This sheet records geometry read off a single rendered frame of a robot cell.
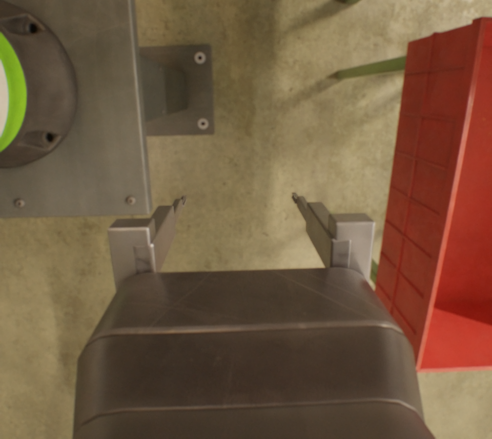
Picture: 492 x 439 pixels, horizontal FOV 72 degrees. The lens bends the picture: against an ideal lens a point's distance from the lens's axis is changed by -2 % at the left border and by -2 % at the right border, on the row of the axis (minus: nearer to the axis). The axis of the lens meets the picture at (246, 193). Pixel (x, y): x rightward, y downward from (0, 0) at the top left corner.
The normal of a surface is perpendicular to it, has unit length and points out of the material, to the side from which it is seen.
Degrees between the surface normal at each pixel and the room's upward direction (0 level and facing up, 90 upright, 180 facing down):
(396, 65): 90
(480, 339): 90
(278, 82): 0
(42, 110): 77
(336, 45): 0
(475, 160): 0
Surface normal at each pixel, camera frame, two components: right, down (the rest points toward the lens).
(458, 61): -1.00, -0.01
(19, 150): 0.50, 0.86
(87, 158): 0.04, 0.28
